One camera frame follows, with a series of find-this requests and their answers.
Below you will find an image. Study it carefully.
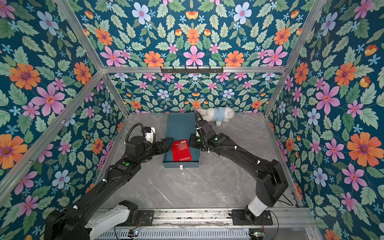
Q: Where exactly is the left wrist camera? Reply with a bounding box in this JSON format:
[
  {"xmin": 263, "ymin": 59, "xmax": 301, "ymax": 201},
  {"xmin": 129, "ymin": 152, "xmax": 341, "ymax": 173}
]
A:
[{"xmin": 143, "ymin": 127, "xmax": 156, "ymax": 144}]

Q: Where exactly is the white plush toy dog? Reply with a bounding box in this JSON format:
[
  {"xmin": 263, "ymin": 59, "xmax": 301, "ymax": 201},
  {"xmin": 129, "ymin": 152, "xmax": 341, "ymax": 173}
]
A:
[{"xmin": 197, "ymin": 107, "xmax": 235, "ymax": 126}]

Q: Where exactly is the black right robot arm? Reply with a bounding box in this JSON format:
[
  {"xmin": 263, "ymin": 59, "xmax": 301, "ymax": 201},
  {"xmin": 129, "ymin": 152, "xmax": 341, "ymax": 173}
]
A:
[{"xmin": 190, "ymin": 120, "xmax": 289, "ymax": 225}]

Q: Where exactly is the red postcard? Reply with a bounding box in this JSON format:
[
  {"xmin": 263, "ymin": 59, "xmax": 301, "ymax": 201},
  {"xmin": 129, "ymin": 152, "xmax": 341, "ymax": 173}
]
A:
[{"xmin": 171, "ymin": 140, "xmax": 192, "ymax": 162}]

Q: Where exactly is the teal drawer cabinet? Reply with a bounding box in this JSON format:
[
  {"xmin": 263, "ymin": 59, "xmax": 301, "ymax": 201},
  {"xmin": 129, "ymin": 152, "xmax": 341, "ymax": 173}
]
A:
[{"xmin": 163, "ymin": 113, "xmax": 200, "ymax": 169}]

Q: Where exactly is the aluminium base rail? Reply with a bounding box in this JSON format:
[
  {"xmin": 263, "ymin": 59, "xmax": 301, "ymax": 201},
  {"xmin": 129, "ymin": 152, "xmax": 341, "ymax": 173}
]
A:
[{"xmin": 139, "ymin": 207, "xmax": 317, "ymax": 229}]

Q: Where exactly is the black hook rail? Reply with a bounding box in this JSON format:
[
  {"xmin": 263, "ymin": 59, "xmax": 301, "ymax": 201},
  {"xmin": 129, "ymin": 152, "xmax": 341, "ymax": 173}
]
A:
[{"xmin": 160, "ymin": 67, "xmax": 224, "ymax": 74}]

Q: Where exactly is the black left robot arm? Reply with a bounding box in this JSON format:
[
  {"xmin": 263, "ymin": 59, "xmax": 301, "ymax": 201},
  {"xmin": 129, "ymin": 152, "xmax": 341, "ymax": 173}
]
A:
[{"xmin": 43, "ymin": 136, "xmax": 174, "ymax": 240}]

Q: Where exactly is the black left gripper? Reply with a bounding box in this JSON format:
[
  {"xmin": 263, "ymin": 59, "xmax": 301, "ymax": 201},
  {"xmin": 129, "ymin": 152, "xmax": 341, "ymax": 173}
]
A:
[{"xmin": 135, "ymin": 137, "xmax": 174, "ymax": 165}]

